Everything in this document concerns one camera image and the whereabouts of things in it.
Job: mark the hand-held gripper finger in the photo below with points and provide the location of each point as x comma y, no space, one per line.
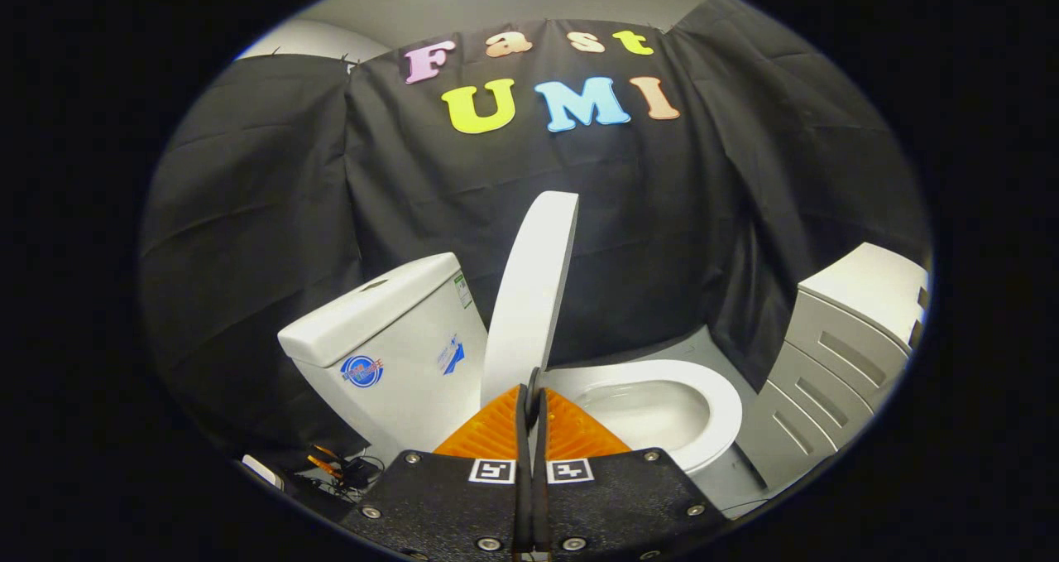
540,487
523,479

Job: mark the white toilet lid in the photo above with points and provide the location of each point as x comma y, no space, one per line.
534,280

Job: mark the white ceramic toilet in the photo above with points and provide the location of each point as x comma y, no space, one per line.
389,355

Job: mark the white toilet seat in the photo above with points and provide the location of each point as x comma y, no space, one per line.
720,396

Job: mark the white and blue object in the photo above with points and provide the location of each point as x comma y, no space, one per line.
263,471

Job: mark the black backdrop cloth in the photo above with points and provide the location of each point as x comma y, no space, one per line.
662,214

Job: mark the white drawer cabinet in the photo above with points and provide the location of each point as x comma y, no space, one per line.
827,355

